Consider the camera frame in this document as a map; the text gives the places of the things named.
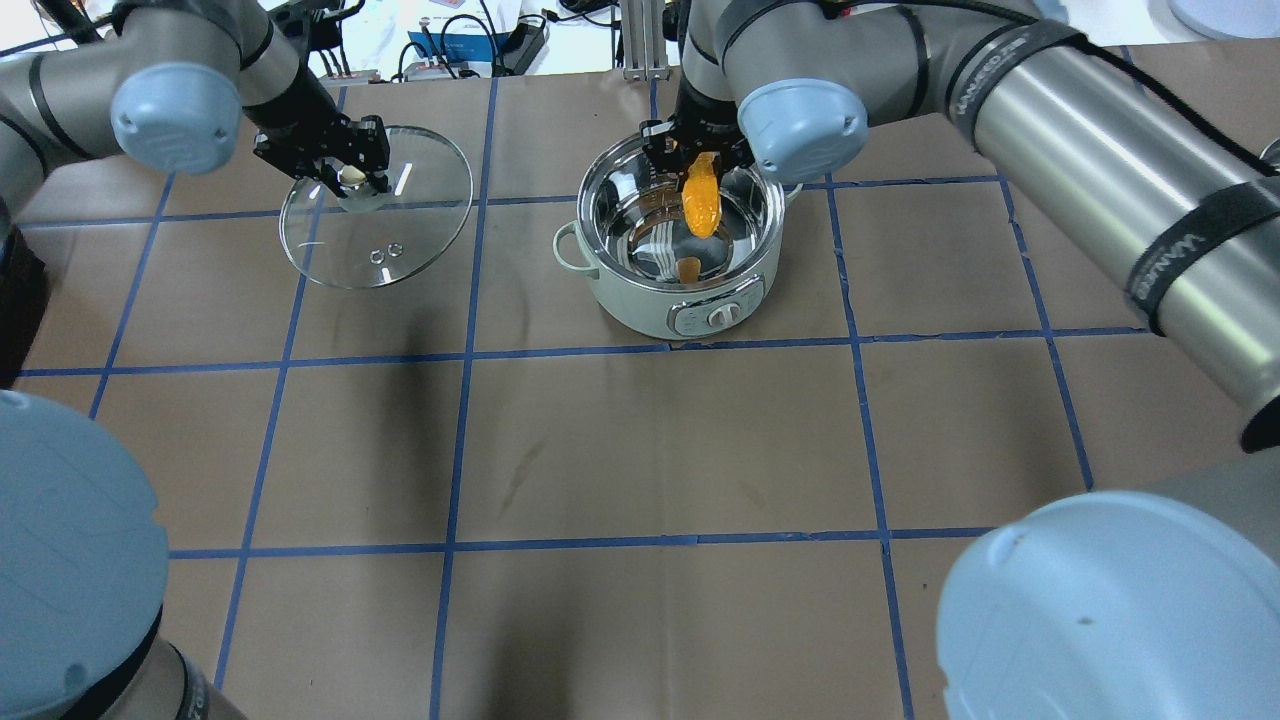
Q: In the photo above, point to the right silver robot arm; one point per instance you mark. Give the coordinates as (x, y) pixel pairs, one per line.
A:
(937, 360)

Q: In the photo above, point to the pale green electric pot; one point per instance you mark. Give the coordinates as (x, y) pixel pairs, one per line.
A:
(644, 265)

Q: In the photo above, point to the brown paper table cover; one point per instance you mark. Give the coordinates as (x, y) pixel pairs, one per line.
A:
(473, 495)

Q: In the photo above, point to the blue white box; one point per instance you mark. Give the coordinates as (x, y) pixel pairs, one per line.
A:
(466, 37)

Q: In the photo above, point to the grey usb hub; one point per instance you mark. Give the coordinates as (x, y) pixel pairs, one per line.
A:
(354, 78)

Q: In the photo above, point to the glass pot lid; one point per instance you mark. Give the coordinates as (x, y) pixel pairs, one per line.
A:
(370, 240)

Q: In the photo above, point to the yellow corn cob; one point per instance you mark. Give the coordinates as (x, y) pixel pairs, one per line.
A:
(701, 196)

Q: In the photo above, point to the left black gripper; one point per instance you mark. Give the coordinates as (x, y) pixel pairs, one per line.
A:
(303, 122)

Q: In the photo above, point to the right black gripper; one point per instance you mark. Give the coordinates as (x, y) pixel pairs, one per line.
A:
(700, 116)

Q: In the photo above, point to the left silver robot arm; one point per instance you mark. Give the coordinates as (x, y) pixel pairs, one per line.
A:
(92, 139)

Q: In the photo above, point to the aluminium frame post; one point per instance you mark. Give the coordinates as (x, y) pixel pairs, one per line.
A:
(643, 42)

